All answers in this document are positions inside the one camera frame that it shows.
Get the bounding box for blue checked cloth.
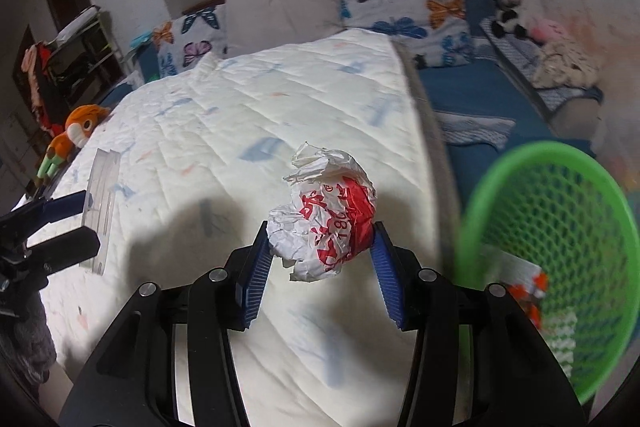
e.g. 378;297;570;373
480;17;603;112

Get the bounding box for metal shelf rack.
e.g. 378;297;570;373
42;5;126;100

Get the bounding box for cream spotted cloth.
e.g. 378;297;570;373
530;39;601;88

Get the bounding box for clear plastic tray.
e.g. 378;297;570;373
81;148;122;276

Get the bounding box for black white plush cow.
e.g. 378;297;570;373
476;0;543;40

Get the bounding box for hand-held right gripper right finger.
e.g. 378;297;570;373
369;221;588;427

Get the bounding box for large butterfly print pillow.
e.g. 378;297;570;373
341;0;476;68

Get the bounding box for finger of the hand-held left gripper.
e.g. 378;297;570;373
25;227;102;273
27;189;89;235

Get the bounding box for beige pillow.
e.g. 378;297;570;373
224;0;346;58

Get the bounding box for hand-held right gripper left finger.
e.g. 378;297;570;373
59;221;275;427

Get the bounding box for orange plush toy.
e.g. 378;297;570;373
37;104;112;180

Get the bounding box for white red paper bag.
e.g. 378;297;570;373
266;142;378;284

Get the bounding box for small butterfly print pillow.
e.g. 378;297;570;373
151;4;228;82

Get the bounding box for clear plastic storage bin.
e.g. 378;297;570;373
555;99;640;198

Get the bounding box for green mesh plastic basket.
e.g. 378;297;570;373
456;142;640;403

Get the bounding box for red snack wrapper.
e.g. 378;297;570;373
506;271;549;330

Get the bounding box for striped blue white cloth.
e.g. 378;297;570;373
439;113;516;151

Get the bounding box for white quilted mattress pad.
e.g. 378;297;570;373
37;28;468;427

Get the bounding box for pink plush toy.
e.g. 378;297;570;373
530;17;571;45

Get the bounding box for person's left forearm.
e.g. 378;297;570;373
12;294;58;385

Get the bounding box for red hanging clothes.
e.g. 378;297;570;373
21;42;56;138

